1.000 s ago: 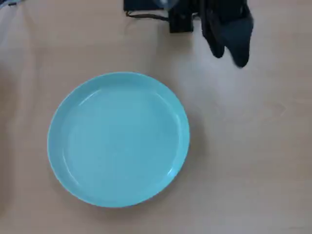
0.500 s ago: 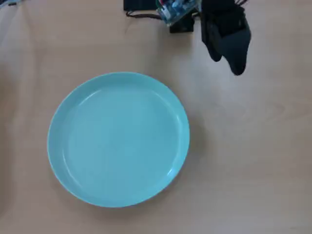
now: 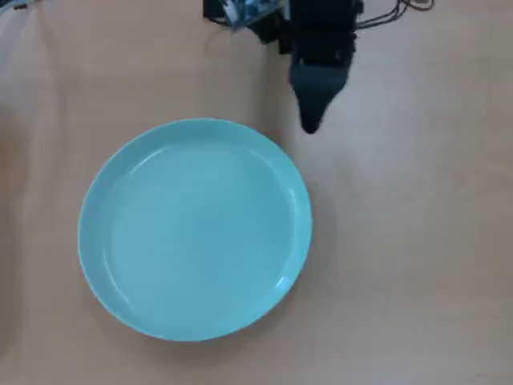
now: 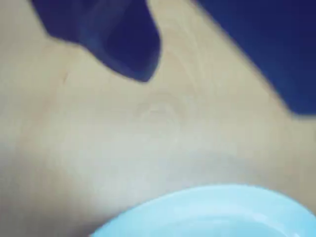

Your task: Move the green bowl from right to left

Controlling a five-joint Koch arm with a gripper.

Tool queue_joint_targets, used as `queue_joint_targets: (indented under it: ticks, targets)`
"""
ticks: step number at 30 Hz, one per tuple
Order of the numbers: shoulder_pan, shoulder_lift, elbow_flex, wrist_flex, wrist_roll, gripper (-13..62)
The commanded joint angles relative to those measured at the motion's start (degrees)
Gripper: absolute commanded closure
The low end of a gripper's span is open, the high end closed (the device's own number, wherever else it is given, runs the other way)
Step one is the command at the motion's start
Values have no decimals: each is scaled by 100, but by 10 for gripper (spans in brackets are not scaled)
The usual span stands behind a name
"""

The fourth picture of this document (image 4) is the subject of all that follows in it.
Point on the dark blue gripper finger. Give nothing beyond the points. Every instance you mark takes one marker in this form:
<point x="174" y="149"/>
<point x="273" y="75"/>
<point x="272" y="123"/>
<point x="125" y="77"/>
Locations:
<point x="118" y="39"/>
<point x="276" y="44"/>

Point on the light green plastic bowl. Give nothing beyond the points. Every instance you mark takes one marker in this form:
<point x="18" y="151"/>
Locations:
<point x="209" y="214"/>

